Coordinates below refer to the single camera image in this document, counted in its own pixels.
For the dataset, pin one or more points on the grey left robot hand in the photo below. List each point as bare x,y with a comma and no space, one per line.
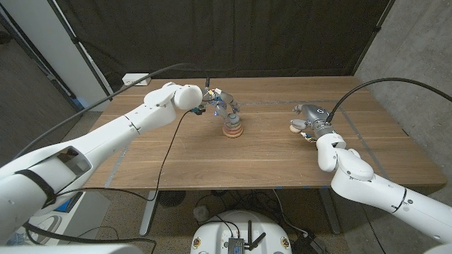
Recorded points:
220,100

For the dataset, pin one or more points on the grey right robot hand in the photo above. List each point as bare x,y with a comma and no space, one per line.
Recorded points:
316,114

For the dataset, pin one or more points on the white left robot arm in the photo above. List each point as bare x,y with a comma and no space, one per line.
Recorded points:
106,141

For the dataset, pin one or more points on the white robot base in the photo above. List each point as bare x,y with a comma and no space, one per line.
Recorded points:
212,233

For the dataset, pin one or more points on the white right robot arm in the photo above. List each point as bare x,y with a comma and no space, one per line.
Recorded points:
370,180

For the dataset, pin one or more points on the blue left wrist clip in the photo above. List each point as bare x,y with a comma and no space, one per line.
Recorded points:
196,110

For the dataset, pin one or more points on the black backdrop cloth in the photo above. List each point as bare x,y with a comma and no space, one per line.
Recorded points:
226,35

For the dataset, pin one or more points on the white power outlet box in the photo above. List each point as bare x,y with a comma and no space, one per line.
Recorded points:
134,78

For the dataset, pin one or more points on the black backdrop stand pole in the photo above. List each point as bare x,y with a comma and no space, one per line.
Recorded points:
81,53
374,31

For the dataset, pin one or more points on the grey table leg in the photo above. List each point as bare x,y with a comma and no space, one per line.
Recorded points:
330,215

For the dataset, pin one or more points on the black round floor fan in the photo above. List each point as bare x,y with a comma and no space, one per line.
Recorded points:
171,197

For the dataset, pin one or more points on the grey round floor object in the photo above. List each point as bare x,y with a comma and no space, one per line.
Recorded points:
201,213

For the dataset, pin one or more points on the black floor power strip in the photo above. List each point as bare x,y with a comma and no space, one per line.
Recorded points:
303,243

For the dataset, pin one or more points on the white table leg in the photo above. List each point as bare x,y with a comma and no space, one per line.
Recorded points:
148,215

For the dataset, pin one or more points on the grey router with antennas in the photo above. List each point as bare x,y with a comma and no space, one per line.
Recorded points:
236,244

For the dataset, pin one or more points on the blue and grey shoe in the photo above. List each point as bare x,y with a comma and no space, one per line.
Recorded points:
65,206

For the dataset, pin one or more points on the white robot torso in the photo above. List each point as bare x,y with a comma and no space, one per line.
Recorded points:
70,249

